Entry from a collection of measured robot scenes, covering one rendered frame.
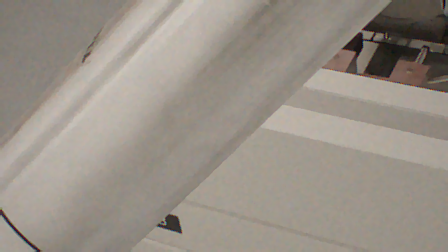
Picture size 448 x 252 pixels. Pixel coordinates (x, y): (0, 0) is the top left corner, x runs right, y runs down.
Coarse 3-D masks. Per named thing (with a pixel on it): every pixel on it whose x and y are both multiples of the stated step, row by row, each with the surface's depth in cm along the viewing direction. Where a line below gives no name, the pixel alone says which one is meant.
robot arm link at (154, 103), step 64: (128, 0) 42; (192, 0) 39; (256, 0) 38; (320, 0) 38; (384, 0) 39; (128, 64) 40; (192, 64) 39; (256, 64) 39; (320, 64) 41; (64, 128) 41; (128, 128) 40; (192, 128) 40; (256, 128) 42; (0, 192) 43; (64, 192) 42; (128, 192) 41
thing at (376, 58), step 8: (376, 48) 107; (384, 48) 107; (392, 48) 107; (400, 48) 109; (376, 56) 106; (384, 56) 106; (392, 56) 107; (368, 64) 105; (376, 64) 105; (384, 64) 105; (392, 64) 107; (368, 72) 104; (376, 72) 104; (384, 72) 105
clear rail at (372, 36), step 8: (368, 32) 101; (376, 32) 101; (368, 40) 101; (376, 40) 101; (384, 40) 100; (392, 40) 100; (400, 40) 99; (408, 40) 99; (416, 40) 99; (424, 40) 99; (408, 48) 99; (416, 48) 99; (432, 48) 98; (440, 48) 98
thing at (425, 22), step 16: (400, 0) 105; (416, 0) 105; (432, 0) 104; (384, 16) 103; (400, 16) 103; (416, 16) 102; (432, 16) 102; (400, 32) 101; (416, 32) 100; (432, 32) 100
